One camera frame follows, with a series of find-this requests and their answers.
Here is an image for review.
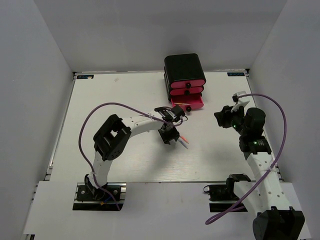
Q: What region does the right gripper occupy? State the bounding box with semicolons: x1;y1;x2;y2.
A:
214;103;249;136

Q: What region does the yellow pen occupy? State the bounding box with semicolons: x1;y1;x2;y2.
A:
172;102;190;106

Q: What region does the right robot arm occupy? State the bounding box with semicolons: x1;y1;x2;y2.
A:
214;106;305;240

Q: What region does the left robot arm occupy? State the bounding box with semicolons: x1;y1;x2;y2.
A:
78;103;186;202

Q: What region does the red clear pen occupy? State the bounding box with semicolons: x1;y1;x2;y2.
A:
179;135;189;144

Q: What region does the blue clear pen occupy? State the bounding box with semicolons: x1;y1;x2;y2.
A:
178;138;189;149

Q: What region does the right corner label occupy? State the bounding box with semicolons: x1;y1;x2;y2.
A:
227;72;246;77

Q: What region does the corner label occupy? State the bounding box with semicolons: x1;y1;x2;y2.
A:
227;72;246;77
76;74;94;80

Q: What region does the black drawer cabinet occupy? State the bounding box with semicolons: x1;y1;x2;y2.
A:
164;53;207;101

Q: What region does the left corner label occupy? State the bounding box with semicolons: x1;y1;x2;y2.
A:
76;74;94;80

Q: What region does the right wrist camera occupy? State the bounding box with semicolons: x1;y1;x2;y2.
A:
231;91;250;112

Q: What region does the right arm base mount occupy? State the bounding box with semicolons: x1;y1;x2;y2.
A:
203;173;251;213

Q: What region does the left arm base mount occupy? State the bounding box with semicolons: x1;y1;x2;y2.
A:
72;183;127;212

